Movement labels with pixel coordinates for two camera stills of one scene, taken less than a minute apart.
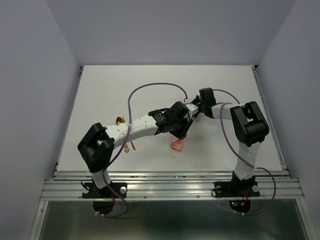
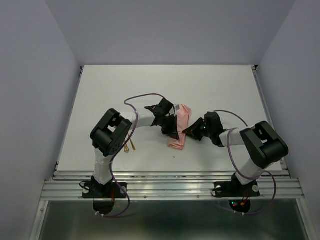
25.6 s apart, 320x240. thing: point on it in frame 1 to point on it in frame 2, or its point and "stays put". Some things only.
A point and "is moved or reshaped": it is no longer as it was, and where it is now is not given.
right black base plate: x=236 y=189 stays put
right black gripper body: x=200 y=109 to x=207 y=133
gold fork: x=133 y=145 stays put
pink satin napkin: x=176 y=143 is moved or reshaped
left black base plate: x=90 y=190 stays put
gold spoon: x=120 y=120 is moved or reshaped
